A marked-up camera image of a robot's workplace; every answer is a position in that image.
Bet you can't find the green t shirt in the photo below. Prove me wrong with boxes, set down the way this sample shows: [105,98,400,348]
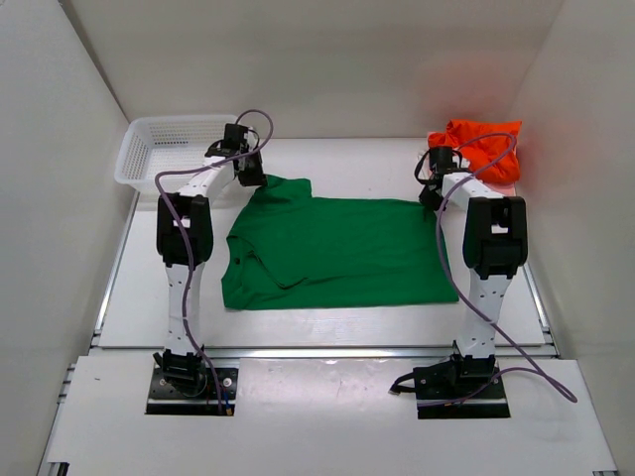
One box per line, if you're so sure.
[221,176,458,310]

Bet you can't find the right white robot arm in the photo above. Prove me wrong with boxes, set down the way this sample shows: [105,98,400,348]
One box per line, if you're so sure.
[390,146,528,407]

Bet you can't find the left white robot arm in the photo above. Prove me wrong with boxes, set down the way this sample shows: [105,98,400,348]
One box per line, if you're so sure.
[154,121,267,398]

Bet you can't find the orange folded t shirt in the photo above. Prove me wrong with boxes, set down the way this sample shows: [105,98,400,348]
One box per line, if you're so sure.
[428,119,522,185]

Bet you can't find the white plastic basket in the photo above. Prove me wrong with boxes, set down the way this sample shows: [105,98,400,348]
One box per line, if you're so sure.
[114,114,237,194]

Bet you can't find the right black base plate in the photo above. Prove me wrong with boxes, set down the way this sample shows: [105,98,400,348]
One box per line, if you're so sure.
[413,364,511,419]

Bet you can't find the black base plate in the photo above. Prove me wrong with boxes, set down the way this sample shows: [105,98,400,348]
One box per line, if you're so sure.
[145,365,239,417]
[413,364,511,419]

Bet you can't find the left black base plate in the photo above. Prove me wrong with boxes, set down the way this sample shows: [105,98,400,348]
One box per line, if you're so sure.
[145,365,239,417]

